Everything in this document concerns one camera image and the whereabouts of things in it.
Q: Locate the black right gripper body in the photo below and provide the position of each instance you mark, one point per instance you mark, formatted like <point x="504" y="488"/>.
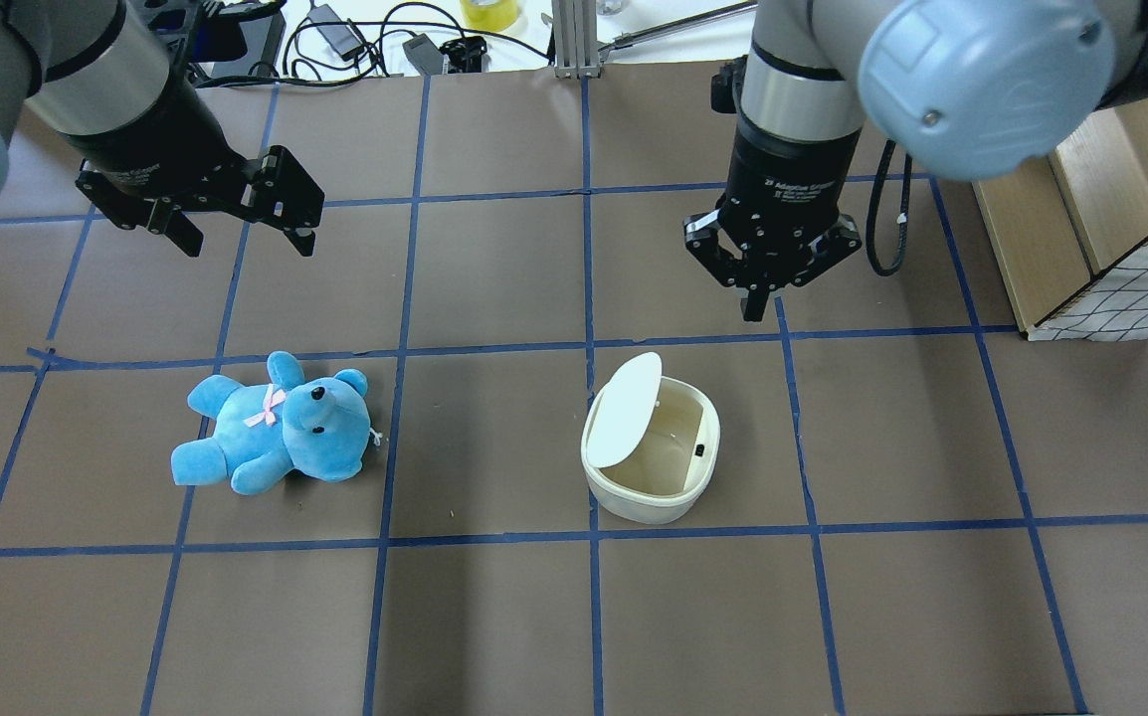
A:
<point x="783" y="169"/>

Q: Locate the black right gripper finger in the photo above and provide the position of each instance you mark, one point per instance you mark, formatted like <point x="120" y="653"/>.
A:
<point x="754" y="303"/>

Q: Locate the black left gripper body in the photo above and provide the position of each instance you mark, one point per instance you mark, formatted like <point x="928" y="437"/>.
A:
<point x="158" y="134"/>

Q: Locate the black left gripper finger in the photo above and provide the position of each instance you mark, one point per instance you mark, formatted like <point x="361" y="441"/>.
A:
<point x="301" y="236"/>
<point x="184" y="234"/>

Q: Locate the white trash can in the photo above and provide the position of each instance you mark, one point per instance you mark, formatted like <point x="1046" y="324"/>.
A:
<point x="650" y="443"/>

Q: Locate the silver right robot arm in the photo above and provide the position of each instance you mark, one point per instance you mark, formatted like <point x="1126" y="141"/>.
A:
<point x="967" y="89"/>

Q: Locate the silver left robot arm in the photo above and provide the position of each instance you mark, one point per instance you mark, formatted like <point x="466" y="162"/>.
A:
<point x="114" y="79"/>

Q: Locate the blue teddy bear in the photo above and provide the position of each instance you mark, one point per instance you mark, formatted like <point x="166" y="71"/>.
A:
<point x="261" y="433"/>

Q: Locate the black power adapter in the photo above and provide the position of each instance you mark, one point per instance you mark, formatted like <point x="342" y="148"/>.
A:
<point x="343" y="39"/>

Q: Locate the long metal rod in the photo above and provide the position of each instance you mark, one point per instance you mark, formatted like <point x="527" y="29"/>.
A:
<point x="673" y="27"/>

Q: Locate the yellow tape roll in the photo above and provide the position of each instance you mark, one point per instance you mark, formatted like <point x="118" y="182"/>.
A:
<point x="493" y="16"/>

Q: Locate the aluminium frame post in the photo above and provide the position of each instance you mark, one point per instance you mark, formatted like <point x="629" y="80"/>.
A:
<point x="576" y="46"/>

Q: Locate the wire basket with wood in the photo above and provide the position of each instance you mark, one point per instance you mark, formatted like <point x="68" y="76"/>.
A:
<point x="1070" y="232"/>

